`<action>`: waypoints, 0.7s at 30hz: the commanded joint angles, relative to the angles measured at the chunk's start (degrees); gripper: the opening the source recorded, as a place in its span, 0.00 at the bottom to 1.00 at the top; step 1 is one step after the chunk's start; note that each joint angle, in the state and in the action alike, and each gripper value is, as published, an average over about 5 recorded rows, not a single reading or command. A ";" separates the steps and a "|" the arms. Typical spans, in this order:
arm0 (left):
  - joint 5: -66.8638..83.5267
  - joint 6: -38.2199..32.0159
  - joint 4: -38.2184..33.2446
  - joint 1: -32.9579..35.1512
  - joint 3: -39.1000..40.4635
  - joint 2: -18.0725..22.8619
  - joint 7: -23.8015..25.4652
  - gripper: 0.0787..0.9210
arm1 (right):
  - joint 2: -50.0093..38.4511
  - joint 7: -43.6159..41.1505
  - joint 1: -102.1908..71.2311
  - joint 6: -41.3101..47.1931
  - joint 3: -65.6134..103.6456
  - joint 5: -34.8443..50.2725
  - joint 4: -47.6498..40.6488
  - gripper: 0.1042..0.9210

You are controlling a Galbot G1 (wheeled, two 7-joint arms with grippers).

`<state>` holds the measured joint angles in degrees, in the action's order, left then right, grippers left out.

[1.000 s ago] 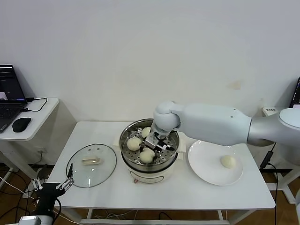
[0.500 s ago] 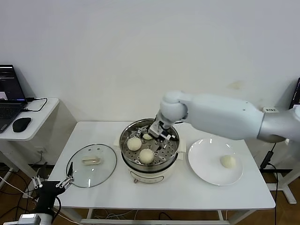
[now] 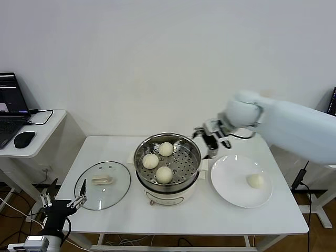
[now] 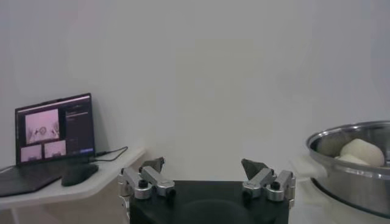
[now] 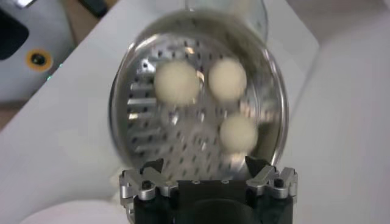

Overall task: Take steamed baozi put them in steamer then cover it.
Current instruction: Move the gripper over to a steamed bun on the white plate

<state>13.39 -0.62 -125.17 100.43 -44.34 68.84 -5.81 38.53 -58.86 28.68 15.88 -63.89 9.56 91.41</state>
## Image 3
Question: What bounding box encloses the round glass pot lid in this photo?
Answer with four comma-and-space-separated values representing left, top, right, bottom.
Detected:
73, 161, 131, 211

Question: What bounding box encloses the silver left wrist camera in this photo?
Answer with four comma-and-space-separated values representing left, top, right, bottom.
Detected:
24, 235, 50, 249

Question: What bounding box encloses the steel steamer pot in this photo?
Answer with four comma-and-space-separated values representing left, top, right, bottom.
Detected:
127, 154, 209, 207

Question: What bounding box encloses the black laptop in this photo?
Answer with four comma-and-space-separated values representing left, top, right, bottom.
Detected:
0, 72, 32, 150
325, 86, 336, 116

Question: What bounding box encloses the black cable with adapter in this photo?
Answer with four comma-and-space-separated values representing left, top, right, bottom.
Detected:
291, 160, 329, 252

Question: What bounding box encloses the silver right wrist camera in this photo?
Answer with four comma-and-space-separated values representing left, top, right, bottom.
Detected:
204, 118, 233, 149

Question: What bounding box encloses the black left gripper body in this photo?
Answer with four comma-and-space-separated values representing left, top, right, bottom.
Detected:
43, 199, 74, 232

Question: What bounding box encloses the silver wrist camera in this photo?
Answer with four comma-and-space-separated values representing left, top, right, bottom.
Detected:
204, 118, 233, 149
24, 235, 50, 249

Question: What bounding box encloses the stainless steel steamer basket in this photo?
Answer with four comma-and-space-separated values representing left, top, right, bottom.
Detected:
133, 133, 202, 186

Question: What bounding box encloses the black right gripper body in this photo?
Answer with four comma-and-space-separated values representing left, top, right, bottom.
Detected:
204, 131, 221, 152

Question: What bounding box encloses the white round plate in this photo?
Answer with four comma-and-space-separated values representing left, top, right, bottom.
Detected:
210, 155, 273, 209

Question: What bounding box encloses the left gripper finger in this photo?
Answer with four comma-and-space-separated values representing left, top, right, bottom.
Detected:
67, 178, 88, 210
39, 177, 59, 209

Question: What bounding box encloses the white floor cable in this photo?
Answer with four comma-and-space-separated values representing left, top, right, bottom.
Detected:
0, 197, 44, 228

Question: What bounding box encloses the white table leg frame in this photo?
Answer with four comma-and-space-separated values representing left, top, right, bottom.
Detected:
90, 232, 263, 252

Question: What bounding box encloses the black laptop cable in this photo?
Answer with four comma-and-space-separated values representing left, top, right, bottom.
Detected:
25, 108, 54, 127

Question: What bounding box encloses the black computer mouse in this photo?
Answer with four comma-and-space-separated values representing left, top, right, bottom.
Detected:
13, 131, 36, 149

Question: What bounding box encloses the white steamed baozi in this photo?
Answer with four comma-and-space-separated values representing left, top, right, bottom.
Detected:
142, 153, 159, 169
155, 166, 173, 184
246, 174, 264, 189
158, 142, 174, 157

